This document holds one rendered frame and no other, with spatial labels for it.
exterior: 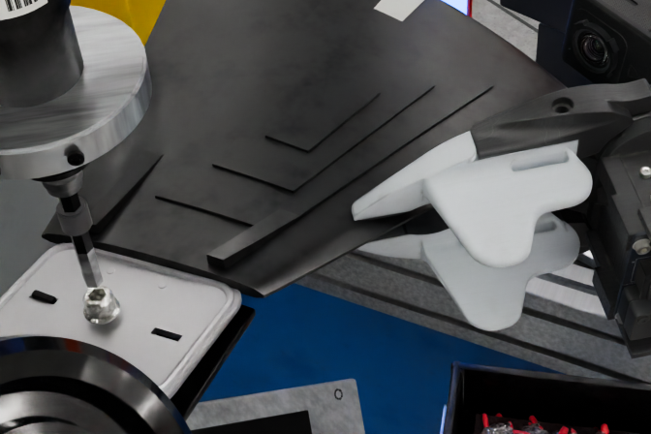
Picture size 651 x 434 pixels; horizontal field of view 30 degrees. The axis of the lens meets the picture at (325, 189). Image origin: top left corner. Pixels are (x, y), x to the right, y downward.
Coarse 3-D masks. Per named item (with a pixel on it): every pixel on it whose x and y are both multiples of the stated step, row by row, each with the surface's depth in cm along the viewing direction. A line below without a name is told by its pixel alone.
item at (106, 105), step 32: (96, 32) 38; (128, 32) 38; (96, 64) 37; (128, 64) 37; (64, 96) 36; (96, 96) 36; (128, 96) 36; (0, 128) 35; (32, 128) 35; (64, 128) 35; (96, 128) 35; (128, 128) 36; (0, 160) 34; (32, 160) 35; (64, 160) 35
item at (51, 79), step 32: (0, 0) 33; (32, 0) 33; (64, 0) 34; (0, 32) 33; (32, 32) 34; (64, 32) 35; (0, 64) 34; (32, 64) 35; (64, 64) 35; (0, 96) 35; (32, 96) 35
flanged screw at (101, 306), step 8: (96, 288) 44; (104, 288) 44; (88, 296) 44; (96, 296) 45; (104, 296) 45; (112, 296) 44; (88, 304) 44; (96, 304) 44; (104, 304) 44; (112, 304) 44; (88, 312) 44; (96, 312) 44; (104, 312) 44; (112, 312) 44; (88, 320) 44; (96, 320) 44; (104, 320) 44
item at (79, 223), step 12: (60, 204) 41; (72, 204) 40; (84, 204) 41; (60, 216) 41; (72, 216) 41; (84, 216) 41; (72, 228) 41; (84, 228) 41; (72, 240) 42; (84, 240) 42; (84, 252) 42; (84, 264) 42; (96, 264) 43; (84, 276) 43; (96, 276) 43
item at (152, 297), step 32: (64, 256) 48; (96, 256) 48; (32, 288) 47; (64, 288) 47; (128, 288) 46; (160, 288) 46; (192, 288) 46; (224, 288) 45; (0, 320) 45; (32, 320) 45; (64, 320) 45; (128, 320) 45; (160, 320) 44; (192, 320) 44; (224, 320) 44; (128, 352) 43; (160, 352) 43; (192, 352) 43; (160, 384) 42
